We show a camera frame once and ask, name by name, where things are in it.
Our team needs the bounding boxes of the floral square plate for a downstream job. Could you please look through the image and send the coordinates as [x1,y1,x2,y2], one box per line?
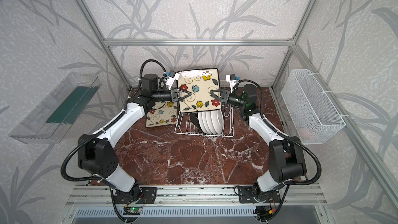
[177,68,221,113]
[146,102,178,128]

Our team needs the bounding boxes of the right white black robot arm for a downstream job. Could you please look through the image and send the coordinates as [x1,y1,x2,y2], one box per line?
[210,83,307,203]

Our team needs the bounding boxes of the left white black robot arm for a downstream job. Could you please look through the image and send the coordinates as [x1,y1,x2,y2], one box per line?
[77,72,183,201]

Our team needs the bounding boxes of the white round plate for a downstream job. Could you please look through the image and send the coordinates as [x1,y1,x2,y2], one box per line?
[216,110,224,134]
[202,112,215,134]
[198,112,207,134]
[208,111,218,134]

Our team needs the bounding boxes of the white round plate leftmost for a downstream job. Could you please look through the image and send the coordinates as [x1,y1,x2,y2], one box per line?
[198,112,207,134]

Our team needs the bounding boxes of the white round plate rightmost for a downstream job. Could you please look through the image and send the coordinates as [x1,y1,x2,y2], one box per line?
[216,110,224,134]

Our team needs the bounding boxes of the pink object in basket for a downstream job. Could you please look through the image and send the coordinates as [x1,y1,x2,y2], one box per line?
[298,127,313,140]

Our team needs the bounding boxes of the green led circuit board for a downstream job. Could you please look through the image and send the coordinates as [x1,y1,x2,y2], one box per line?
[123,206,143,216]

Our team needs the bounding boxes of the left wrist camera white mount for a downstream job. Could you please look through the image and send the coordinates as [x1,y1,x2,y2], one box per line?
[163,71,180,90]

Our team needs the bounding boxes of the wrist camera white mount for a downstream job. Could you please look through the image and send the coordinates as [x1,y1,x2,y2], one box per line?
[163,71,180,90]
[226,74,240,92]

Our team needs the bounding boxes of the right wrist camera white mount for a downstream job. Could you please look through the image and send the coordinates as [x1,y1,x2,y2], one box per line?
[226,74,240,92]

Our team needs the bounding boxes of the white wire dish rack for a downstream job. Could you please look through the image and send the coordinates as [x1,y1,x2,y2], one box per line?
[174,105,234,138]

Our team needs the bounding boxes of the aluminium frame crossbar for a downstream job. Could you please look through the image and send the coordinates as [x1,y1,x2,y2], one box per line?
[103,38,293,46]

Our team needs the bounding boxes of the white mesh wall basket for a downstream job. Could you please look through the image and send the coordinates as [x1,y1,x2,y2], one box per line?
[282,69,346,145]

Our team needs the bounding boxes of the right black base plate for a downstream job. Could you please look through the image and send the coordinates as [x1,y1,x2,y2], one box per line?
[234,185,281,204]

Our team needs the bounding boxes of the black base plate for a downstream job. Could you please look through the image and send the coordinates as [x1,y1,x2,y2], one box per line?
[234,185,281,204]
[114,187,157,204]

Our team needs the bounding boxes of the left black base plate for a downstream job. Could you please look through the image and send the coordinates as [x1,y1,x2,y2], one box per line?
[114,187,157,204]

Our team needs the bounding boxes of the right black corrugated cable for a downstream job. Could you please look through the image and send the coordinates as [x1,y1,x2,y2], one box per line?
[233,79,322,222]

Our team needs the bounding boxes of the black corrugated cable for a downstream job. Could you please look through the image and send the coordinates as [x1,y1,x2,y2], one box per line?
[233,79,322,222]
[60,58,169,223]

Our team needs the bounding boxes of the right base connector wires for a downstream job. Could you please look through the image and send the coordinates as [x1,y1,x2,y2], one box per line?
[253,205,279,222]

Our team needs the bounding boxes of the clear plastic wall shelf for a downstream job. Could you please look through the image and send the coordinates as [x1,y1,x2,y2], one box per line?
[9,72,102,144]

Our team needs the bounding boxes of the left black corrugated cable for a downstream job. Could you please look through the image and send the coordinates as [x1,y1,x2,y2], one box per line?
[60,58,169,223]

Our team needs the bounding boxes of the aluminium front rail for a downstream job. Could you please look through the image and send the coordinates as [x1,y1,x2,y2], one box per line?
[65,184,327,207]

